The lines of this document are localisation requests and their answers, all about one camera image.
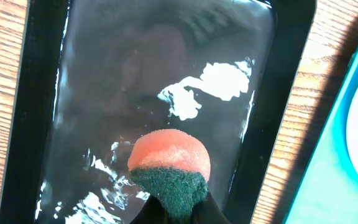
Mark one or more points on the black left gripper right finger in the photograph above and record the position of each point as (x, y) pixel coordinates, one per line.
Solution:
(207, 212)

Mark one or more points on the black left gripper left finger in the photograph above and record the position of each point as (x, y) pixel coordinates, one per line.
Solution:
(152, 213)

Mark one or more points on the black water tray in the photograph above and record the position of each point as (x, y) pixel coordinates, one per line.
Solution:
(97, 75)

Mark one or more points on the teal plastic tray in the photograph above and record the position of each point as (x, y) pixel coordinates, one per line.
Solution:
(328, 192)

